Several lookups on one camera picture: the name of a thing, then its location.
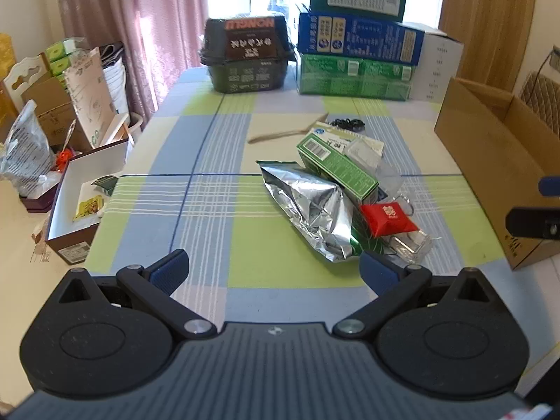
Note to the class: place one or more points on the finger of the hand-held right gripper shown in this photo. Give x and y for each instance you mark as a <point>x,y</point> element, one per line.
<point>552,186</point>
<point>533,223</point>

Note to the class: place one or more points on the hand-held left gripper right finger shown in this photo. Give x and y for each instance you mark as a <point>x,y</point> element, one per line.
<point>378,271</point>

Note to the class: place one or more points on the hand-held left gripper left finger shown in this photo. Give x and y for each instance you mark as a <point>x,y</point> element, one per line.
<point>168,270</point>

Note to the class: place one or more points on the brown cardboard box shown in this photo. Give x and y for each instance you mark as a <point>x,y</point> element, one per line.
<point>485,157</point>

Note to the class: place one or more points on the silver foil bag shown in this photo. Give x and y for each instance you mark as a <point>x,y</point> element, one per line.
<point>306,203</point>

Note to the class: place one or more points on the small green box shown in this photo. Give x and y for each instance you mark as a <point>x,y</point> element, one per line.
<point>345,174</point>

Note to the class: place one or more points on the white medicine box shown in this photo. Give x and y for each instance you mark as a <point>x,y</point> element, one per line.
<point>339,136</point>

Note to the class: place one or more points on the checked cloth desktop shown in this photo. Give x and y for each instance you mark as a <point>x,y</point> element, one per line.
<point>210,210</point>

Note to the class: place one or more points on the clear plastic wrapper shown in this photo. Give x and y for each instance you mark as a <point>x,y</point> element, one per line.
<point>407,245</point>

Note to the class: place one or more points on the red pouch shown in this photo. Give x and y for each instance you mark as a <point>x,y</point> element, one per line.
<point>387,218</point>

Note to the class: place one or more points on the quilted chair back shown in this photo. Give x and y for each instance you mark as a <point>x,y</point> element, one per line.
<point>542,96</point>

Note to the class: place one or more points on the yellow snack packet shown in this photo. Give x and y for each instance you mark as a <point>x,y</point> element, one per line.
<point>89,209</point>

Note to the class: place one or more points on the green snack packet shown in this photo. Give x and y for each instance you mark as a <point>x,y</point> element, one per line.
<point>105,183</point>

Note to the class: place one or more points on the clear plastic blister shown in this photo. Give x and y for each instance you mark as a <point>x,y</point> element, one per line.
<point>372,159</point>

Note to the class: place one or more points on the open white-lined gift box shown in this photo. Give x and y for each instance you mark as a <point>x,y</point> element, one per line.
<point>72,175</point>

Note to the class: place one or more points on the red ornament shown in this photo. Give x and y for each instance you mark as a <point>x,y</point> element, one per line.
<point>63,159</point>

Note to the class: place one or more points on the white tall box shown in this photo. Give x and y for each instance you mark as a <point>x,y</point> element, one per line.
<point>439,65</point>

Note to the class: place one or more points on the wooden spoon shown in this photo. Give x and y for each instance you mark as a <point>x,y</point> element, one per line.
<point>280,134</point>

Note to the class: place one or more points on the wooden door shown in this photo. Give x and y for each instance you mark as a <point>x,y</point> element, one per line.
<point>485,22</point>

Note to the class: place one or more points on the grey printed plastic bag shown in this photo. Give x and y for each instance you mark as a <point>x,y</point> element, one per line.
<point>24,148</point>

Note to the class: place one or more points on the green wrapped pack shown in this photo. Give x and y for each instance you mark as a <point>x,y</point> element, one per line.
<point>354,76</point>

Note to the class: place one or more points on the stack of white papers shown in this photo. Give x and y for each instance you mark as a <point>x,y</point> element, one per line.
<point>116,78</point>

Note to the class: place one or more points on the cardboard box with white cutout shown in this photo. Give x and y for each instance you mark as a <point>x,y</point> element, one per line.
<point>48,100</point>

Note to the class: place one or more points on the black instant meal box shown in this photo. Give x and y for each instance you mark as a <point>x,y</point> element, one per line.
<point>247,59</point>

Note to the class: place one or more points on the blue carton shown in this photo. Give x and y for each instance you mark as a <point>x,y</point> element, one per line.
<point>363,37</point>

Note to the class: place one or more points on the light green boxes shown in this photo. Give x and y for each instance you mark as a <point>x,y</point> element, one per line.
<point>59,54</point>

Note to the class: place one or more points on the pink curtain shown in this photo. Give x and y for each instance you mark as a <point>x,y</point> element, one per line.
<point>131,22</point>

